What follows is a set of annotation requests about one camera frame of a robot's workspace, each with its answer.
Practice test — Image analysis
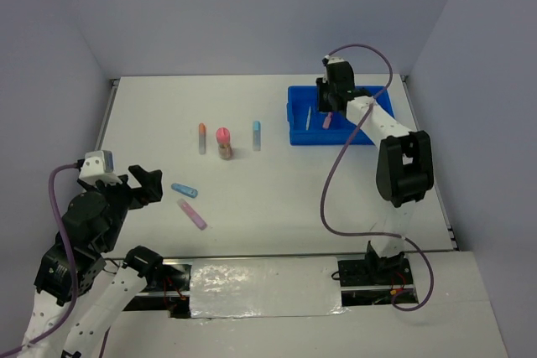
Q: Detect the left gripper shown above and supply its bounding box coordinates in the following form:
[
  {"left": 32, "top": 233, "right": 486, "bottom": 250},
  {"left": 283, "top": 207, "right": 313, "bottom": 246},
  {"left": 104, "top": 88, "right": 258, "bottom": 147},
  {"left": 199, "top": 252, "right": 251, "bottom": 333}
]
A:
[{"left": 80, "top": 163, "right": 164, "bottom": 250}]

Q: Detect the pink correction tape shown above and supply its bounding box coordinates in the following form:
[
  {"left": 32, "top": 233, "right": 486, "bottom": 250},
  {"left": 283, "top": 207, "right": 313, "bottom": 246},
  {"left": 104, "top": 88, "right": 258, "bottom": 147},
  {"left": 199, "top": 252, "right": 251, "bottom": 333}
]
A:
[{"left": 322, "top": 112, "right": 333, "bottom": 130}]

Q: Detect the purple clear pen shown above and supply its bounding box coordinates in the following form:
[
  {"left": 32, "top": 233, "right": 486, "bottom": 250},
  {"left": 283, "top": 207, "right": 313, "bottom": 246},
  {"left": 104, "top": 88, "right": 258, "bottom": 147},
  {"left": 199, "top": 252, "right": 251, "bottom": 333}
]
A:
[{"left": 305, "top": 106, "right": 312, "bottom": 131}]

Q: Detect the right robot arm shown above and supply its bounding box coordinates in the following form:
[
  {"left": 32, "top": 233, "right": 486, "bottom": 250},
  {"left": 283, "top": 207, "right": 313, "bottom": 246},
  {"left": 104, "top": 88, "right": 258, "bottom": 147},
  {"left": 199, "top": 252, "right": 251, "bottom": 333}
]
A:
[{"left": 316, "top": 56, "right": 434, "bottom": 283}]

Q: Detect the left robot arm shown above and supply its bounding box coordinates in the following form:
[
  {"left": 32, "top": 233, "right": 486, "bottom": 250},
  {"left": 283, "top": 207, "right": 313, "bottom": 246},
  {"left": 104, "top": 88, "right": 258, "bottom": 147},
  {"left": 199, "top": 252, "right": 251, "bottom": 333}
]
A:
[{"left": 17, "top": 165, "right": 164, "bottom": 357}]

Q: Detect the blue plastic compartment tray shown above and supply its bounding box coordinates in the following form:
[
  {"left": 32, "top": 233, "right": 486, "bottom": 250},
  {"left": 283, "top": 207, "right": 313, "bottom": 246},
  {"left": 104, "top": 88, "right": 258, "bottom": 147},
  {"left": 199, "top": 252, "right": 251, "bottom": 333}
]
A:
[{"left": 286, "top": 85, "right": 399, "bottom": 148}]

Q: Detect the pink purple highlighter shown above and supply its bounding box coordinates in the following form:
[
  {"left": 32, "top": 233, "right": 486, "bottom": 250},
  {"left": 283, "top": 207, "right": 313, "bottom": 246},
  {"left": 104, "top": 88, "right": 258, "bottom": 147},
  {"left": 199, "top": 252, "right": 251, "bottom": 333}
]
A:
[{"left": 177, "top": 199, "right": 208, "bottom": 231}]

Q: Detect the orange capped marker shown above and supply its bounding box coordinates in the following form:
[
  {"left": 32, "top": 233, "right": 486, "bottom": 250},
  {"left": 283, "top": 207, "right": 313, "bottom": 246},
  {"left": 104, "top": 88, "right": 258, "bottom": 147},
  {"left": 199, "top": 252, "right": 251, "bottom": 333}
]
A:
[{"left": 198, "top": 123, "right": 206, "bottom": 155}]

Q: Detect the light blue eraser stick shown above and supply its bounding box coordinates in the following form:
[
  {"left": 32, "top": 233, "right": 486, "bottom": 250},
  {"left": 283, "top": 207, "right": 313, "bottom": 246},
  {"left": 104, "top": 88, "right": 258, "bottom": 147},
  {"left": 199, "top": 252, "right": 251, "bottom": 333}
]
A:
[{"left": 253, "top": 121, "right": 261, "bottom": 152}]

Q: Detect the pink lid clip jar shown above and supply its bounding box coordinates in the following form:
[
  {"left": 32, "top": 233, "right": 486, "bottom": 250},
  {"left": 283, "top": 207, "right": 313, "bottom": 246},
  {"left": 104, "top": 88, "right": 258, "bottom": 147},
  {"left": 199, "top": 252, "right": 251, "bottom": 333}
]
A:
[{"left": 216, "top": 127, "right": 233, "bottom": 160}]

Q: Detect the silver foil tape sheet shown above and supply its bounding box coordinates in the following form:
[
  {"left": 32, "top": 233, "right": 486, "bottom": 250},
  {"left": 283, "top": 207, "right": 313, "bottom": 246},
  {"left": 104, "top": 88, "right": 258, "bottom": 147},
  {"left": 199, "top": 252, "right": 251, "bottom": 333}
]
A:
[{"left": 190, "top": 257, "right": 344, "bottom": 319}]

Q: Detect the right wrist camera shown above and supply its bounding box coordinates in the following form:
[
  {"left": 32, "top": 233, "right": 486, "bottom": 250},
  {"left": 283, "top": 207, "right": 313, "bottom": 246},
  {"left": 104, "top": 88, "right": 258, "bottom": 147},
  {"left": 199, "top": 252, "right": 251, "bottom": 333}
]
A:
[{"left": 322, "top": 54, "right": 345, "bottom": 66}]

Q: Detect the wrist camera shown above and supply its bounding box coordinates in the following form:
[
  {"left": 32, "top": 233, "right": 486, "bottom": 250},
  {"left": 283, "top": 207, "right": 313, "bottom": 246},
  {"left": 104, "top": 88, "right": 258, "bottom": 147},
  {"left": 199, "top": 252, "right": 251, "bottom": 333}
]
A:
[
  {"left": 322, "top": 54, "right": 345, "bottom": 66},
  {"left": 79, "top": 150, "right": 119, "bottom": 185}
]

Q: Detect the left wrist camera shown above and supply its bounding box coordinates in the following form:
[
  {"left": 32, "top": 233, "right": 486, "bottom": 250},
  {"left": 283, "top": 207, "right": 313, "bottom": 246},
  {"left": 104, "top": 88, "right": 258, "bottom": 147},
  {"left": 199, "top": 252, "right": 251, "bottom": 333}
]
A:
[{"left": 79, "top": 150, "right": 119, "bottom": 185}]

